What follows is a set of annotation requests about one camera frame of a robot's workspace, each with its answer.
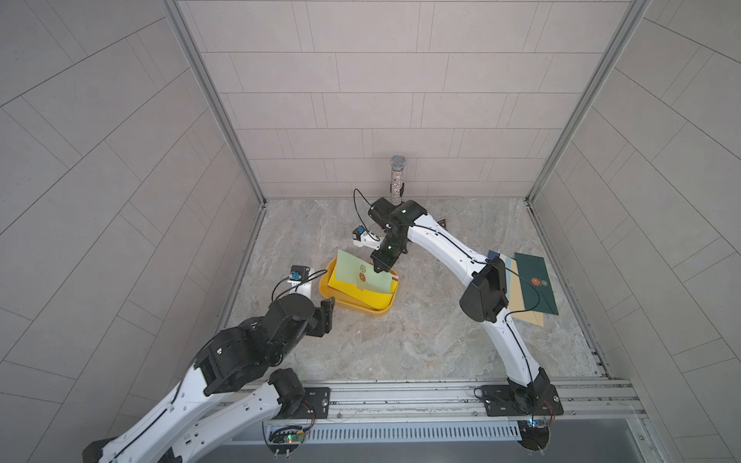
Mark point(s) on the tan envelope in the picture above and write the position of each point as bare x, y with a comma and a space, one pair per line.
517, 304

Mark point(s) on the dark green envelope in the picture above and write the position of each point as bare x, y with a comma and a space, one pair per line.
536, 284

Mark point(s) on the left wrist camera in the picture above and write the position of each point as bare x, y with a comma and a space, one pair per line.
300, 280

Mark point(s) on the light blue envelope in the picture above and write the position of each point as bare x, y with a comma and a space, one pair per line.
507, 261

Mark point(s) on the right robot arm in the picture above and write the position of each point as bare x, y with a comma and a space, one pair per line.
484, 298

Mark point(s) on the light green envelope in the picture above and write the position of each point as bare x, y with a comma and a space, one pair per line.
354, 271

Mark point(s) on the aluminium mounting rail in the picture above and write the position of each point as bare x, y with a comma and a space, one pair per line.
353, 402

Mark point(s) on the yellow envelope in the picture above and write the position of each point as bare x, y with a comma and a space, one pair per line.
370, 297

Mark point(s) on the right circuit board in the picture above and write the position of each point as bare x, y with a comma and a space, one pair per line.
534, 437

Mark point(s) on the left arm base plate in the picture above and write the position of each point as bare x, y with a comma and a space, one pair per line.
314, 404

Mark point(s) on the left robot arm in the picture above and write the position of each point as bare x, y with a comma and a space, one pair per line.
235, 381

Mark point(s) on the left circuit board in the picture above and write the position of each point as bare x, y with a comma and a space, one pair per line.
284, 441

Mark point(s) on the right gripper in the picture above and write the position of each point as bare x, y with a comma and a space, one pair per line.
385, 260

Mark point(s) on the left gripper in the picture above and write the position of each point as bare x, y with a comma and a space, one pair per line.
323, 317

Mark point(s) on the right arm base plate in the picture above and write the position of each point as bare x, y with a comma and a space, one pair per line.
514, 400

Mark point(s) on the circuit board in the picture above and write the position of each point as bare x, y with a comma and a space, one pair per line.
284, 441
534, 437

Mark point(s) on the yellow storage tray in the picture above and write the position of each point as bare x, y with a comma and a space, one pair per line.
349, 297

